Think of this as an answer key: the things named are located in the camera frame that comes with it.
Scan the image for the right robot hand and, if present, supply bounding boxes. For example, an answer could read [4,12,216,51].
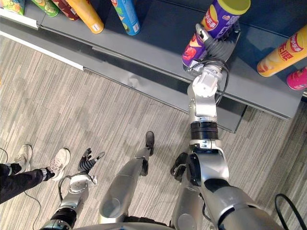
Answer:
[195,23,241,63]

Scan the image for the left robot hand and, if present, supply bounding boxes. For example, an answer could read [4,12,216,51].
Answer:
[77,148,106,174]

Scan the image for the purple chips can yellow lid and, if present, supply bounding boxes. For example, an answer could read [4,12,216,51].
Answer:
[181,0,251,70]

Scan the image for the grey metal shelf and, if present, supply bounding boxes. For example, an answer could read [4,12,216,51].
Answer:
[0,0,307,134]

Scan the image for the pink chips can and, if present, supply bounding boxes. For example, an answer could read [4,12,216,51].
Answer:
[286,67,307,91]

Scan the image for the blue chips can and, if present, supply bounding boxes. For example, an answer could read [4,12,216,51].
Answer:
[110,0,141,36]

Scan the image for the orange chips can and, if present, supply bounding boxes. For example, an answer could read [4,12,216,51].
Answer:
[64,0,105,35]

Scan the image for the dark red chips can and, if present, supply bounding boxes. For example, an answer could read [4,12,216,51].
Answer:
[51,0,80,22]

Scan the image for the green chips can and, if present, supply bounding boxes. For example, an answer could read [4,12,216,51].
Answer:
[31,0,60,18]

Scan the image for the person's white shoe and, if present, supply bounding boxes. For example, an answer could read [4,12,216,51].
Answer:
[13,144,33,173]
[47,148,71,182]

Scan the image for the silver left robot leg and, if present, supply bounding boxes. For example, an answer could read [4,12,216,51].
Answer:
[98,147,154,225]

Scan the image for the silver robot leg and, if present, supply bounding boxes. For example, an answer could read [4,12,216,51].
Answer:
[98,147,154,225]
[171,177,205,230]

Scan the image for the person's leg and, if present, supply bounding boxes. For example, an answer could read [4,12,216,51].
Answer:
[0,162,23,178]
[0,167,56,205]

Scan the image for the dark left robot foot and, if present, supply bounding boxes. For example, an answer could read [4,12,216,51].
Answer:
[145,131,155,156]

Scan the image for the dark robot foot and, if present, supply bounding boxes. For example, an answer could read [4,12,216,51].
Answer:
[170,152,189,183]
[145,131,155,156]

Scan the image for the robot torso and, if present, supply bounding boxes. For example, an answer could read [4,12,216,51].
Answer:
[74,215,174,230]

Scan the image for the dark right robot foot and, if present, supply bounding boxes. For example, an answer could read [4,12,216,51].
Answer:
[170,152,189,183]

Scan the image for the silver right robot leg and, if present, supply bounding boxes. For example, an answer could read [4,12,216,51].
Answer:
[171,177,205,230]

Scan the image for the green snack package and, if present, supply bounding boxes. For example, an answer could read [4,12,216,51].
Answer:
[0,0,26,16]

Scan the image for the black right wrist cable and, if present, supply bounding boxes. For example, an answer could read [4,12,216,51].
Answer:
[189,58,230,106]

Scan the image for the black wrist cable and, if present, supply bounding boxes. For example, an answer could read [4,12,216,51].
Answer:
[58,173,97,202]
[189,58,230,106]

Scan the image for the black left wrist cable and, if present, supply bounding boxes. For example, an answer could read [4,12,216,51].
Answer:
[58,173,97,202]

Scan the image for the thin black floor cable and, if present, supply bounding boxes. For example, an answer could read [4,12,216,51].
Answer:
[23,190,43,230]

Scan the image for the white shelf price rail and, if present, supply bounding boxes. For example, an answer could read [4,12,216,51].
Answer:
[0,8,39,31]
[0,30,84,71]

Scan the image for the thick black looped cable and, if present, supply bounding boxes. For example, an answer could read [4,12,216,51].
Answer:
[274,193,302,230]

